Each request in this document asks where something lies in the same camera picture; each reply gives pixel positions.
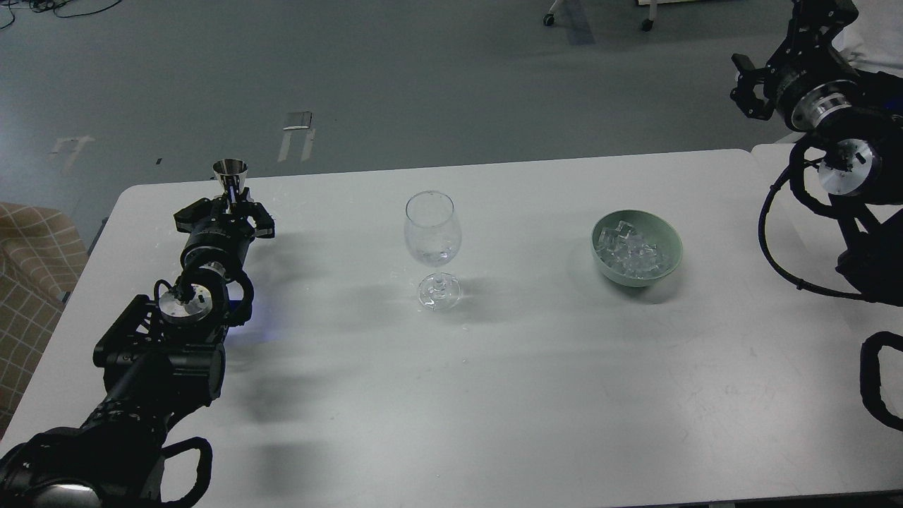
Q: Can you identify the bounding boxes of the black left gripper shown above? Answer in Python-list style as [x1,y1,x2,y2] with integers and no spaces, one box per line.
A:
[174,198,275,279]

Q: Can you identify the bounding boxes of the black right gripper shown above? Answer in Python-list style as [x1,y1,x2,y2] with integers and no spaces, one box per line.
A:
[729,1,861,132]

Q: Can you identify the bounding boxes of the silver metal jigger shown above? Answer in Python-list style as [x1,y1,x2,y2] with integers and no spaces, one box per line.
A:
[212,158,248,207]

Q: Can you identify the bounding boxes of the clear ice cubes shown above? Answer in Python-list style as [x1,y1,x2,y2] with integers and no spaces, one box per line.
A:
[595,221,669,279]

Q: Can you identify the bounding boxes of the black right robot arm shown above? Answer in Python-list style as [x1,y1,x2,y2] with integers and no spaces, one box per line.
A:
[731,1,902,306]

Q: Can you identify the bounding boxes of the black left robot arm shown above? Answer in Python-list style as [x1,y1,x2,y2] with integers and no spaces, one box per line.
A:
[2,195,275,507]

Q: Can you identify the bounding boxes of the clear wine glass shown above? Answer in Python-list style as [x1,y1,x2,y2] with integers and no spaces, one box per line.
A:
[404,190,463,311]

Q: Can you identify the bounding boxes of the person in white shirt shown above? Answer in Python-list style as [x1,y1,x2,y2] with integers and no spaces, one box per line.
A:
[832,1,902,78]

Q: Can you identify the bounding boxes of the rolling chair base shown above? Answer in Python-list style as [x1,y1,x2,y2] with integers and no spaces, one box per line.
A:
[543,1,663,36]

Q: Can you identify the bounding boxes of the beige checkered chair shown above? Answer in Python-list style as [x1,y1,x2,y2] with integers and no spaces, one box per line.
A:
[1,202,88,434]

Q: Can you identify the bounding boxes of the green ceramic bowl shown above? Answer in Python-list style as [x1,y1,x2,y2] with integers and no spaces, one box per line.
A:
[590,210,684,289]

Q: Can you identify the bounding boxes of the black floor cables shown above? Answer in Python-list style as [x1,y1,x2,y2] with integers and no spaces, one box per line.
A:
[0,0,124,30]

